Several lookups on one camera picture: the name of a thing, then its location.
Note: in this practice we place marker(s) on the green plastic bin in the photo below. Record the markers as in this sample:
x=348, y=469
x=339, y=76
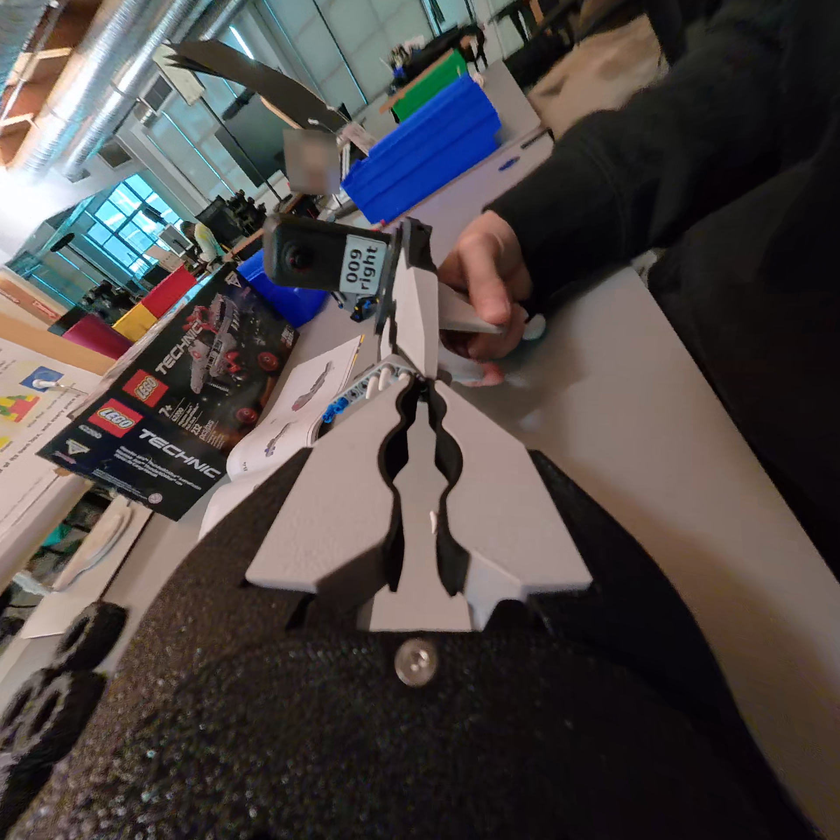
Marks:
x=426, y=85

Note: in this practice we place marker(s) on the black printed toy box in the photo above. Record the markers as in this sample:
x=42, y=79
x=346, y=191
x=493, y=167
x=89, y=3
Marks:
x=197, y=367

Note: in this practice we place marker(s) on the maroon container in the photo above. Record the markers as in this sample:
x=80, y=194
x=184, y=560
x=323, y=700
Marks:
x=98, y=334

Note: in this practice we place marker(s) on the grey bent brick beam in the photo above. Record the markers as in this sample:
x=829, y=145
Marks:
x=358, y=394

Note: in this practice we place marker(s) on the black curved panel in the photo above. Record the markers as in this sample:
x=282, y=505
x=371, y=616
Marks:
x=262, y=75

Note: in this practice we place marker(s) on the colourful printed instruction sheet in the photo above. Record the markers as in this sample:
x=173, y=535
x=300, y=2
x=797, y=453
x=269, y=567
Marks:
x=39, y=426

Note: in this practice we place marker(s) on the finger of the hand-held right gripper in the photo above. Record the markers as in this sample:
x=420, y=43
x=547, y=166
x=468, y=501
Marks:
x=420, y=315
x=394, y=348

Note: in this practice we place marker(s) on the grey desk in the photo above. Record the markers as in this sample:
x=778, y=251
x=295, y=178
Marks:
x=623, y=459

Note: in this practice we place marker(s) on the silver ventilation duct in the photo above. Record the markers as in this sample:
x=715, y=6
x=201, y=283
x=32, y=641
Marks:
x=98, y=98

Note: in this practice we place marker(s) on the white plastic panel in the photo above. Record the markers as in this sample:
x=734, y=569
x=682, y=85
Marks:
x=92, y=551

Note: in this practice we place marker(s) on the blue plastic bin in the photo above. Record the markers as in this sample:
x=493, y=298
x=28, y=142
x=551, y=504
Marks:
x=282, y=295
x=420, y=151

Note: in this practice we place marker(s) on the open instruction booklet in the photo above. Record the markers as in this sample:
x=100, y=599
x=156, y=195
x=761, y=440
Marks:
x=308, y=387

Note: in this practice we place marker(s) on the person's right hand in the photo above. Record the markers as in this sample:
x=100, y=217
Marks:
x=492, y=262

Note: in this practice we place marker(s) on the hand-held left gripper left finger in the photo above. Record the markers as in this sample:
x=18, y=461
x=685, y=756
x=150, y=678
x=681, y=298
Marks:
x=321, y=518

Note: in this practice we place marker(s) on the person's right forearm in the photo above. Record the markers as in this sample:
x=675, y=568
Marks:
x=623, y=164

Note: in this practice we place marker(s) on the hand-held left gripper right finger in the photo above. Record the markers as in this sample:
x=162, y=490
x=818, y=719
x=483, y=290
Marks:
x=518, y=518

